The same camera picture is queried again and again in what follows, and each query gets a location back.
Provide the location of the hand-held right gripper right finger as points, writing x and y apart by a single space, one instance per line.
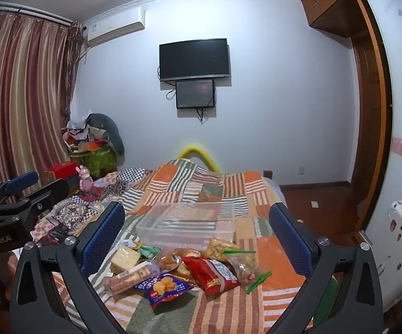
288 238

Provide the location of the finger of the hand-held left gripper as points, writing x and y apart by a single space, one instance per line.
48 196
23 179

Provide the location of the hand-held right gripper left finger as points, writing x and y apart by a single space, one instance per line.
103 238

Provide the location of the zip bag with green seal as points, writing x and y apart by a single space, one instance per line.
246 268

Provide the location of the clear puffed cracker packet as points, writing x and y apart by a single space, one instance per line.
218 248

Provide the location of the blue chip bag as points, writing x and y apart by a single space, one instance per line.
166 287

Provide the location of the clear plastic storage box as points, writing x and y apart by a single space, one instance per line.
187 229

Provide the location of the red box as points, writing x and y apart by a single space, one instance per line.
60 170

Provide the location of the sliced bread packet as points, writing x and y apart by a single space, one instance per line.
124 259

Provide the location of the checkered patchwork quilt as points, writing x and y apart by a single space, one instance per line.
82 208

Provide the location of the pink plush toy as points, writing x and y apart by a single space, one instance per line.
85 181

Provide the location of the white paper sheet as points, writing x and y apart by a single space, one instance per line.
314 204

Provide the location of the long biscuit packet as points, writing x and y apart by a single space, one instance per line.
128 280

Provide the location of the small green packet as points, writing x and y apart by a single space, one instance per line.
150 251

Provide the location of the pile of boxes and clothes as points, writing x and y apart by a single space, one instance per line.
77 135

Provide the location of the orange snack packet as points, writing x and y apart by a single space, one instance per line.
168 261

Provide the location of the striped brown curtain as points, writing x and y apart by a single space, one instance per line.
20 94

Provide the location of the red snack bag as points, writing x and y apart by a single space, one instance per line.
209 275

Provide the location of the striped patchwork blanket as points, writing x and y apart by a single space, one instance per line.
222 306

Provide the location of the yellow foam tube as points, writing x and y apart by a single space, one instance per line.
194 147

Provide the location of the wooden door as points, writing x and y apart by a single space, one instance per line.
371 128

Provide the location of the white air conditioner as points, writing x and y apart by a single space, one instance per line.
114 28

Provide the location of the wooden overhead cabinet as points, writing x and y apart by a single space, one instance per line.
326 0

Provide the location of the wooden bed frame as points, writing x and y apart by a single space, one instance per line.
267 173

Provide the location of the white wall outlet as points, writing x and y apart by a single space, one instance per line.
300 170

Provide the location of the white curtain rail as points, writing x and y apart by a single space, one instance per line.
30 13

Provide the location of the small black wall monitor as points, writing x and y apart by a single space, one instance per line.
194 94

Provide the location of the large black wall television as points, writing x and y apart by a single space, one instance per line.
194 59

